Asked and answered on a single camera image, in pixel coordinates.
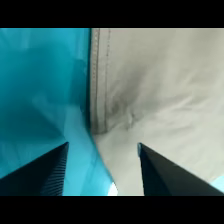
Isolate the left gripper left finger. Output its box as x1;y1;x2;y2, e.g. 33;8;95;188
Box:
0;141;70;197

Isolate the beige shirt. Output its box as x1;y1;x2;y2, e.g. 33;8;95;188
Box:
89;27;224;197

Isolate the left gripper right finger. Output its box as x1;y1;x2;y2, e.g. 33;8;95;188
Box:
137;142;224;197

